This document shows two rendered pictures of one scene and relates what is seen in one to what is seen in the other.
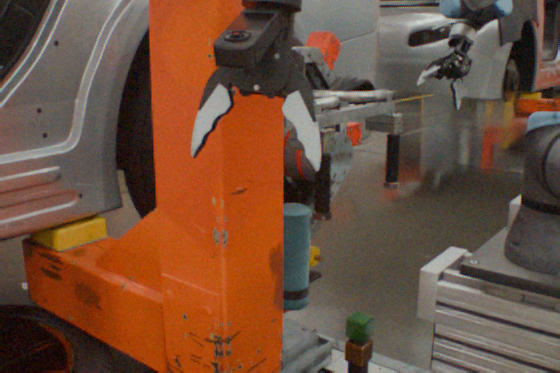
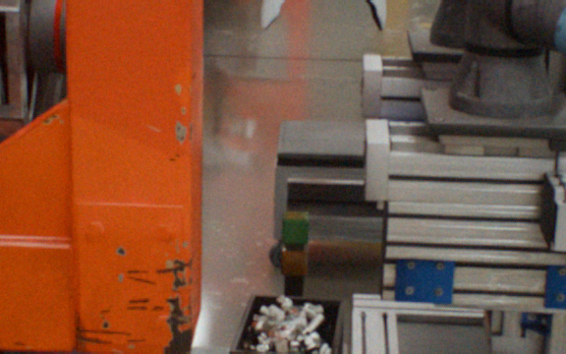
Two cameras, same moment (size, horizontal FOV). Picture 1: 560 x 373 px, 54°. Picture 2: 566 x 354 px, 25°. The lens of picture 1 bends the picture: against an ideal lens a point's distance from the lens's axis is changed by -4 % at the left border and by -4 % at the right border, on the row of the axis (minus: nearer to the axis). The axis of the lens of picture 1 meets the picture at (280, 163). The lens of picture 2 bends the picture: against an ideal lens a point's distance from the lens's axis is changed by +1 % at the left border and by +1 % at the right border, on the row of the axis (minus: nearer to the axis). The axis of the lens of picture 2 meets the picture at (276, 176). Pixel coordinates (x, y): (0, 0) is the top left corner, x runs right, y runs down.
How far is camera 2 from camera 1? 1.07 m
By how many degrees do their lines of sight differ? 35
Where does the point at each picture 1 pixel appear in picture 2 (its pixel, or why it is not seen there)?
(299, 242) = not seen: hidden behind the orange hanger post
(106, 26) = not seen: outside the picture
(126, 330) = not seen: outside the picture
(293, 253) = not seen: hidden behind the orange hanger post
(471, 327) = (431, 195)
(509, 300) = (471, 155)
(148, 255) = (31, 188)
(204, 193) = (162, 82)
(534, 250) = (496, 97)
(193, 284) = (137, 204)
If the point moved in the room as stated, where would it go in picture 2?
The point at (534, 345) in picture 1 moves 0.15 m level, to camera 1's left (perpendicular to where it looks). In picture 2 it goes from (501, 198) to (424, 214)
